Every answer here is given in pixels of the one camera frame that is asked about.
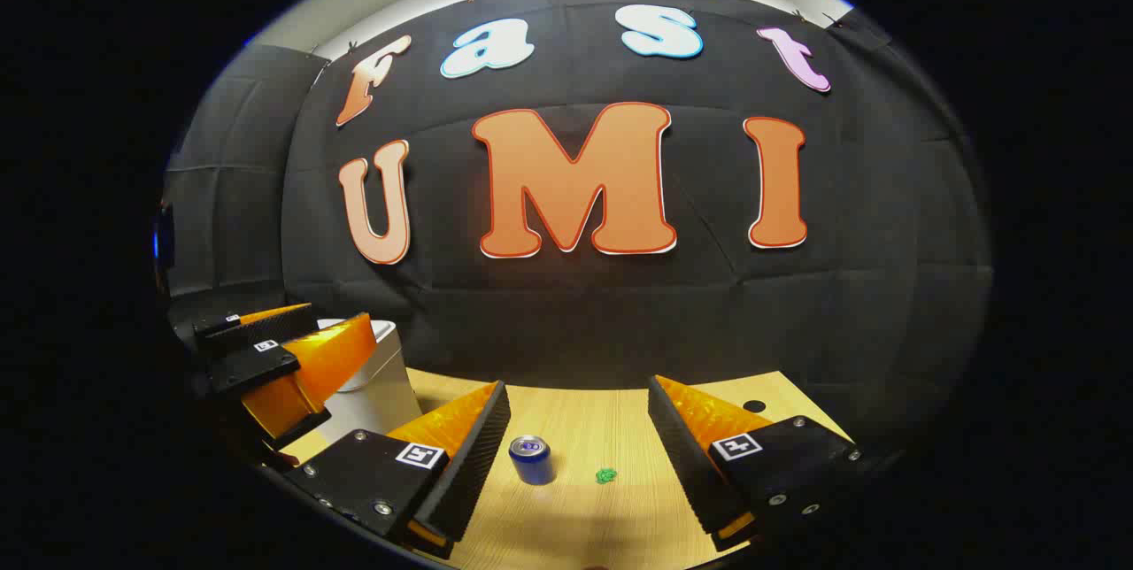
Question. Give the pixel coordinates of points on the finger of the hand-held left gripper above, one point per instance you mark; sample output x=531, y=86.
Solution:
x=257, y=366
x=265, y=329

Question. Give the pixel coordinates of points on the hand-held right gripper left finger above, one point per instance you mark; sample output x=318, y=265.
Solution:
x=469, y=473

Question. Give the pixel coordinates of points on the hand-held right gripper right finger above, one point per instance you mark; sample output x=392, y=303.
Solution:
x=686, y=464

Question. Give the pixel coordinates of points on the blue pop can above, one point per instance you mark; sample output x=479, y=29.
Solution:
x=531, y=464

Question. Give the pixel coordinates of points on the green paper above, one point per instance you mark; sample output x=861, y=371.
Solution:
x=606, y=475

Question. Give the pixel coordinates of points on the white desktop garbage bin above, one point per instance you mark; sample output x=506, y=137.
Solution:
x=381, y=402

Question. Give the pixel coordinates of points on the wooden desktop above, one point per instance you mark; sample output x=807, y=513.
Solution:
x=584, y=428

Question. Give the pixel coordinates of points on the black backdrop cloth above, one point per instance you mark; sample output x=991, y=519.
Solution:
x=620, y=322

